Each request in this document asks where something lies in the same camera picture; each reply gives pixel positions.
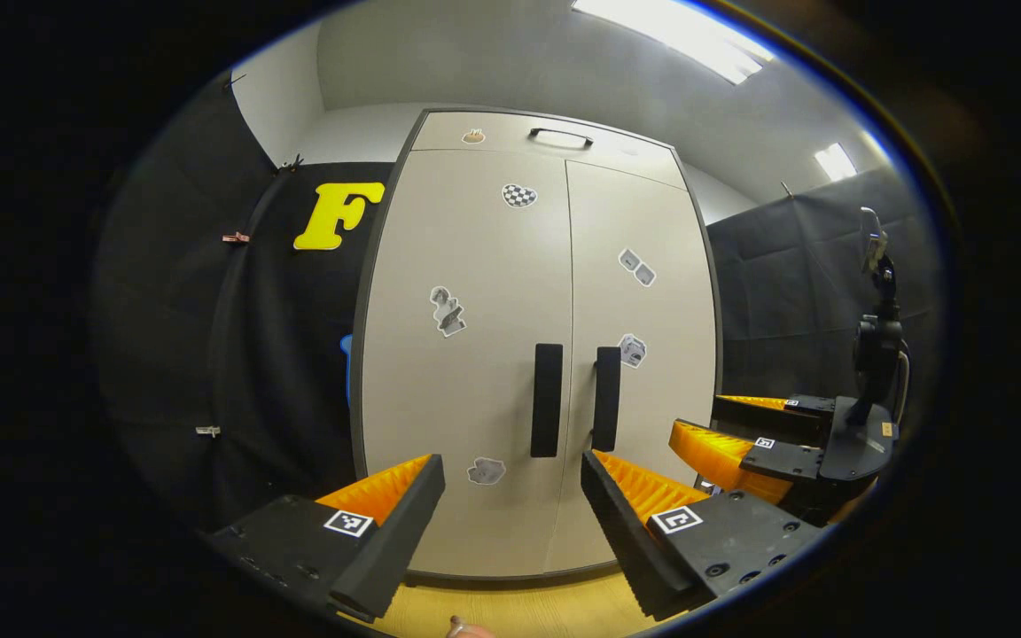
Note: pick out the grey white cabinet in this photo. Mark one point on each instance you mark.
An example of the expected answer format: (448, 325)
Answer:
(510, 578)

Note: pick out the white cabinet drawer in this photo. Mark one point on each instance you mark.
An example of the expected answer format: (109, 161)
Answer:
(599, 159)

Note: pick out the person's foot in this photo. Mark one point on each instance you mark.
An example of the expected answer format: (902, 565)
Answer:
(466, 631)

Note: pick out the white cabinet door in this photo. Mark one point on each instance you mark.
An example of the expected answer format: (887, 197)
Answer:
(661, 292)
(457, 399)

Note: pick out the small copper clip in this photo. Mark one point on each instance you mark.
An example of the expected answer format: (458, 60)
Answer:
(236, 237)

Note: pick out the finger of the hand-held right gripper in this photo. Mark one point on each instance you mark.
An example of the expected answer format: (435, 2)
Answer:
(785, 459)
(759, 418)

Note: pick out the black backdrop cloth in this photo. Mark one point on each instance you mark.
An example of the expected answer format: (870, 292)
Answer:
(794, 283)
(174, 354)

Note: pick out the long ceiling light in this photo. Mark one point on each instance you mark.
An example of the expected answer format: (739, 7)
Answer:
(679, 31)

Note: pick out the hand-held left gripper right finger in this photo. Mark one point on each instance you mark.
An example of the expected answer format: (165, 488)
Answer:
(626, 540)

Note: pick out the small ceiling light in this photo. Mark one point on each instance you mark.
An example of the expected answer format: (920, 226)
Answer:
(836, 162)

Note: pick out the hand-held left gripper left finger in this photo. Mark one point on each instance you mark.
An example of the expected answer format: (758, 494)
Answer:
(395, 540)

